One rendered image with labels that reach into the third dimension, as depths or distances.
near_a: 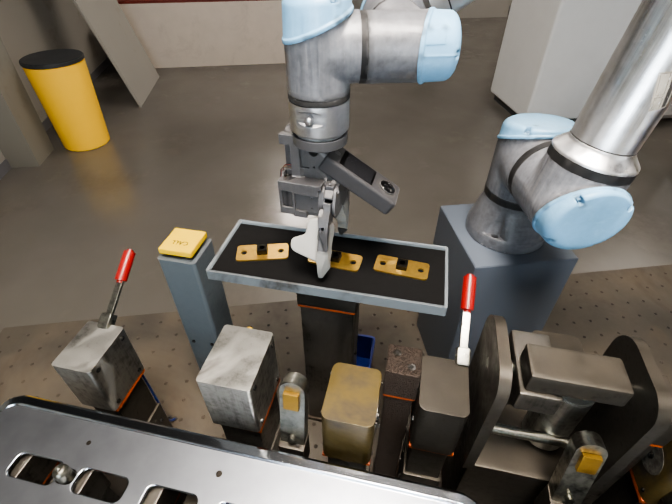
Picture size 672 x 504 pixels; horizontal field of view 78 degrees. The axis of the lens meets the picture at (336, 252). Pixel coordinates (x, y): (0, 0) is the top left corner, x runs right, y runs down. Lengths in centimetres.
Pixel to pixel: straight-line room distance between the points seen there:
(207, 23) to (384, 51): 535
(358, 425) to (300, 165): 35
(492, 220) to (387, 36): 43
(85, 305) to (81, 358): 175
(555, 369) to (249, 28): 548
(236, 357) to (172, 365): 56
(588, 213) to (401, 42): 34
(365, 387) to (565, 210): 36
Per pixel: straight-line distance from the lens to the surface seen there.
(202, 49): 588
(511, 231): 81
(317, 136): 51
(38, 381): 129
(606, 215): 66
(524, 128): 74
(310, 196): 57
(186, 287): 78
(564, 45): 416
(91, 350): 77
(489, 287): 83
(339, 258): 65
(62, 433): 78
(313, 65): 48
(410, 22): 50
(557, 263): 86
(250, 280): 64
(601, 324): 138
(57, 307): 258
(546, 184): 65
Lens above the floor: 160
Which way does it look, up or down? 41 degrees down
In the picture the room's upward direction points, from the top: straight up
